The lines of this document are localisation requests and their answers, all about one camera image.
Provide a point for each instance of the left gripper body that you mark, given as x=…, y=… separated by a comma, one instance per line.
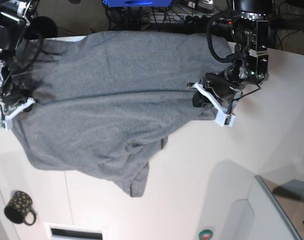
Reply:
x=222, y=89

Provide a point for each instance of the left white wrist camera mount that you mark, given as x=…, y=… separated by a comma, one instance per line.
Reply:
x=224, y=116

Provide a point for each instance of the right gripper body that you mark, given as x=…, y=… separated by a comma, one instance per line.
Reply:
x=13, y=101

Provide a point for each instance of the black power strip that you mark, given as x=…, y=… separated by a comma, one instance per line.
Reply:
x=221, y=20

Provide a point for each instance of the black mug with yellow pattern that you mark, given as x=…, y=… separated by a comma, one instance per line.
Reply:
x=18, y=208

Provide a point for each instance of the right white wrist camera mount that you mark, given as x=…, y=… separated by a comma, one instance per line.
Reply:
x=9, y=112

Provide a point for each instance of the blue box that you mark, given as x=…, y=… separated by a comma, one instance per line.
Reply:
x=137, y=3

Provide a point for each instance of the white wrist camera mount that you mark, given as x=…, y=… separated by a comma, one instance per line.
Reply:
x=224, y=116
x=9, y=112

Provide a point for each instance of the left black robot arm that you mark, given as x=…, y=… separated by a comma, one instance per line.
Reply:
x=248, y=23

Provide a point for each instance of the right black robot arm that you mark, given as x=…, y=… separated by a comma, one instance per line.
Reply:
x=15, y=19

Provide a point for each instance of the red green round button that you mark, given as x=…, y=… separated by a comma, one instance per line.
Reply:
x=205, y=234

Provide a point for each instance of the white slotted panel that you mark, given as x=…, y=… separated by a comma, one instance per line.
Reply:
x=56, y=231

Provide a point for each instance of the grey t-shirt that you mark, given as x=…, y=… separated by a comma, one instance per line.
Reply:
x=107, y=103

